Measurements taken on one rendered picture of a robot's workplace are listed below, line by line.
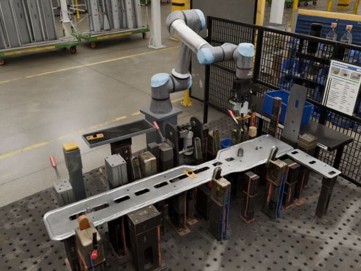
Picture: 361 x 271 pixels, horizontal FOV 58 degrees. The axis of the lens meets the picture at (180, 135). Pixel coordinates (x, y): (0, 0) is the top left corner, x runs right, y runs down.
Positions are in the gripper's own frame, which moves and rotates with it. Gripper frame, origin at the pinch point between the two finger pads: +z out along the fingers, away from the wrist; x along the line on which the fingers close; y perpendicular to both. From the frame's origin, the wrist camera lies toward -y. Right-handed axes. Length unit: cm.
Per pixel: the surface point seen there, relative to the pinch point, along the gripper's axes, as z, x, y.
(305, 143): 24.0, 15.9, -37.4
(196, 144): 19.3, -16.5, 17.2
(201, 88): 93, -237, -177
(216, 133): 17.7, -17.2, 1.8
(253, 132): 22.6, -11.2, -23.0
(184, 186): 26.5, 1.9, 40.2
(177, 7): 41, -648, -444
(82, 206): 26, -14, 85
